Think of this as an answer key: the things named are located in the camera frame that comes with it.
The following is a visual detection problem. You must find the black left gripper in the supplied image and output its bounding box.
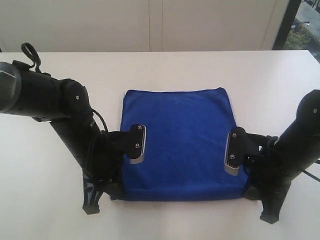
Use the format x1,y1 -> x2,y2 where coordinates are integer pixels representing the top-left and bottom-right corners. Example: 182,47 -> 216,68
82,130 -> 125,215

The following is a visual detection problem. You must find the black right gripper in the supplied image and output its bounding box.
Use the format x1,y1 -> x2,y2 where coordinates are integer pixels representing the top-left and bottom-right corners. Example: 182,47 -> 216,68
244,134 -> 291,223

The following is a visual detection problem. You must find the blue towel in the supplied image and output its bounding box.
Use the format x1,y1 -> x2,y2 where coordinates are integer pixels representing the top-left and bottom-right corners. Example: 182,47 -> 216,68
120,87 -> 247,202

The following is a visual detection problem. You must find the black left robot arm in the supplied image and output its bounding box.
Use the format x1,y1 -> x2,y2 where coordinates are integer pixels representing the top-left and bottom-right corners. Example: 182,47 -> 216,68
0,61 -> 126,215

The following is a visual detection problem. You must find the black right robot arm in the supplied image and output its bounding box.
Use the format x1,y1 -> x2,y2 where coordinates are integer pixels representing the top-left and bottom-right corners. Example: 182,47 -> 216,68
244,89 -> 320,224

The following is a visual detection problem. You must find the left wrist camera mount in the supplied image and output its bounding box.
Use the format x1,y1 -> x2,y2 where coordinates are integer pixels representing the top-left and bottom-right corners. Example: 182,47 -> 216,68
120,124 -> 147,165

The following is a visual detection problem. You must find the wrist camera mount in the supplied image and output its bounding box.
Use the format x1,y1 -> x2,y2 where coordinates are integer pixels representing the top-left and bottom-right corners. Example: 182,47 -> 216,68
120,124 -> 147,165
224,127 -> 259,176

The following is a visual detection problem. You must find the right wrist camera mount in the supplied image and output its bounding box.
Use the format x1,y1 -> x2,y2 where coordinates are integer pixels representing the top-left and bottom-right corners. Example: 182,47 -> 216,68
224,127 -> 259,176

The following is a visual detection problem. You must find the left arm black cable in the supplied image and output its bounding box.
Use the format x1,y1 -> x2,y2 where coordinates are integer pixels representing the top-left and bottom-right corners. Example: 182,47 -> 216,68
20,42 -> 121,186

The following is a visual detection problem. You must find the black window frame post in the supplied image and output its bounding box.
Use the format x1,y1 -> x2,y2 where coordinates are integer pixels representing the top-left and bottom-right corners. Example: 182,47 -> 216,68
272,0 -> 301,51

